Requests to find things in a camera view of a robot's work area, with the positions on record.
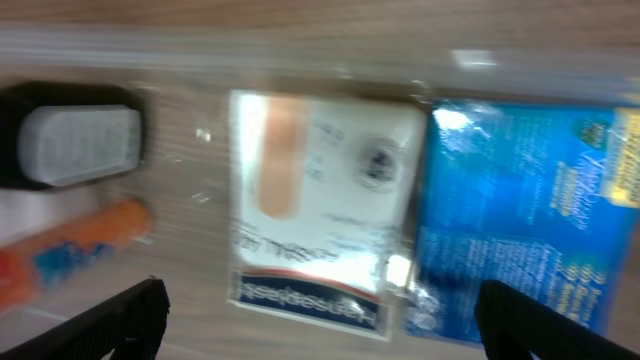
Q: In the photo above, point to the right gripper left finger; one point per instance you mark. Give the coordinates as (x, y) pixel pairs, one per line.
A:
(127, 326)

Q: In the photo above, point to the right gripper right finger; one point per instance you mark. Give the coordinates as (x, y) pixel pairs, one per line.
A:
(515, 327)

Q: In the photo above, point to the orange tube white cap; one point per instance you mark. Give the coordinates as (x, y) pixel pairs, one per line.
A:
(41, 262)

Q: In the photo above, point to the blue medicine box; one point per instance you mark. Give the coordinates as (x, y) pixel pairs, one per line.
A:
(542, 197)

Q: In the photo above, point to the black tube white cap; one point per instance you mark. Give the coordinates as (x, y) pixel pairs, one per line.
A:
(61, 134)

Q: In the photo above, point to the clear plastic container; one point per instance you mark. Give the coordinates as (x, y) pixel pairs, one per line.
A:
(187, 75)

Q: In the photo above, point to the white Hansaplast plaster box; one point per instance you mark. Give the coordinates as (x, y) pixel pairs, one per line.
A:
(320, 187)

